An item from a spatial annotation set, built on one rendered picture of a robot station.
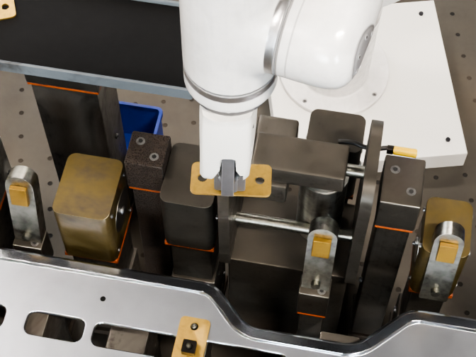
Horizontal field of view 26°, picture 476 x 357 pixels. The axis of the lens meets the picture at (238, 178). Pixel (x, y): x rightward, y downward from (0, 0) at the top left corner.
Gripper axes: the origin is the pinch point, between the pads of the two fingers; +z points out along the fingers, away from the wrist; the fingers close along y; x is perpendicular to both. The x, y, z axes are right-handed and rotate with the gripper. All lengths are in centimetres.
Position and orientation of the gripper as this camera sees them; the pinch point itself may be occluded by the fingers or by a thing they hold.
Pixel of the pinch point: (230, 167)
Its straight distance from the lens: 105.6
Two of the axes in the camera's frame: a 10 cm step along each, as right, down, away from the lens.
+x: 10.0, 0.4, -0.2
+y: -0.5, 8.6, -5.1
